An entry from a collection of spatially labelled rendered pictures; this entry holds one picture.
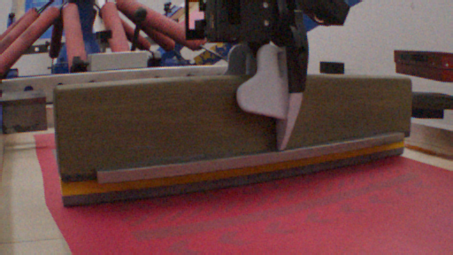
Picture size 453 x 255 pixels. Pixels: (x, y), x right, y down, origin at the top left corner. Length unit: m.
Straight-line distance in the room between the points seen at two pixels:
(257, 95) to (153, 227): 0.14
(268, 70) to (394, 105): 0.19
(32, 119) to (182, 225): 0.34
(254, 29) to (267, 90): 0.05
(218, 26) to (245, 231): 0.16
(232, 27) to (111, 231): 0.18
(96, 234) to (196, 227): 0.07
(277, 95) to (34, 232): 0.23
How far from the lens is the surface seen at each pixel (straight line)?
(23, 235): 0.32
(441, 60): 1.29
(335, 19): 0.44
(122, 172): 0.35
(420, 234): 0.32
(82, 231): 0.32
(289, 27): 0.38
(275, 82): 0.39
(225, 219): 0.34
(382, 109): 0.51
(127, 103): 0.35
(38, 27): 1.28
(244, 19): 0.37
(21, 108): 0.61
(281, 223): 0.33
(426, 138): 0.59
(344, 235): 0.31
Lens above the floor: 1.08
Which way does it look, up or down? 10 degrees down
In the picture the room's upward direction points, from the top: straight up
